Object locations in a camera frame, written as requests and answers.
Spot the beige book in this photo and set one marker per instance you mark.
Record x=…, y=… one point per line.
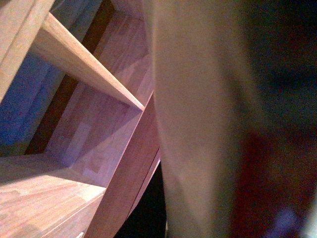
x=206, y=100

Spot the left wooden shelf cabinet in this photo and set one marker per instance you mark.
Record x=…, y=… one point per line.
x=103, y=150

